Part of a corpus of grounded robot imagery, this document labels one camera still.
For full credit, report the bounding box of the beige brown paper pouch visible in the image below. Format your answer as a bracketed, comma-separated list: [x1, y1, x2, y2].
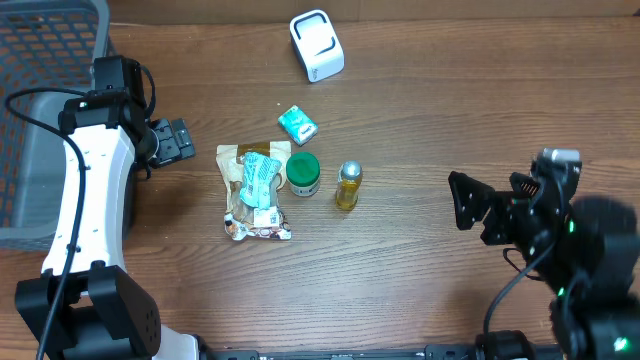
[216, 141, 292, 221]

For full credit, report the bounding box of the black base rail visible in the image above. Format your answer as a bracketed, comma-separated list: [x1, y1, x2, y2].
[194, 342, 561, 360]

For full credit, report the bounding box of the green white tissue pack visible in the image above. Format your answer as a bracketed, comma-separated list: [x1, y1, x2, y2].
[278, 105, 319, 146]

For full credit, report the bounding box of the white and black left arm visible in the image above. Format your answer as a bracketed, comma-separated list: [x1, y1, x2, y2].
[4, 88, 208, 359]

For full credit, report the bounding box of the grey plastic mesh basket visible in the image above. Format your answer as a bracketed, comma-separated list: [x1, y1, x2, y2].
[1, 0, 116, 251]

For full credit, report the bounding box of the brown patterned snack packet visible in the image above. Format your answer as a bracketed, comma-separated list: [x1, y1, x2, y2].
[224, 206, 292, 241]

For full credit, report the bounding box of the teal white snack packet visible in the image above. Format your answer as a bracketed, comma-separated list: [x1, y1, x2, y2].
[240, 152, 282, 210]

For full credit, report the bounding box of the green lid white jar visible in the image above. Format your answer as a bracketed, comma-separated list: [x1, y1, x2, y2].
[286, 152, 321, 197]

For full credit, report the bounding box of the white barcode scanner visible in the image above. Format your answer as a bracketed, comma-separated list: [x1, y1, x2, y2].
[289, 9, 345, 83]

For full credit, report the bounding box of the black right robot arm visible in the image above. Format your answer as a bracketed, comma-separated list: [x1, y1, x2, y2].
[448, 162, 639, 359]

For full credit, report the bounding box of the clear bottle yellow liquid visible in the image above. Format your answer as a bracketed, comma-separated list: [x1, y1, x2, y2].
[336, 160, 363, 211]

